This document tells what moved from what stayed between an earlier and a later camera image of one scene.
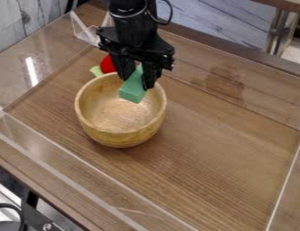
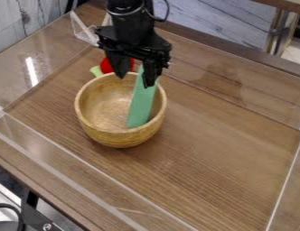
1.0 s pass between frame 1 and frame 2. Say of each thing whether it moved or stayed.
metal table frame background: stayed
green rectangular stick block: moved
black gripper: stayed
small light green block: stayed
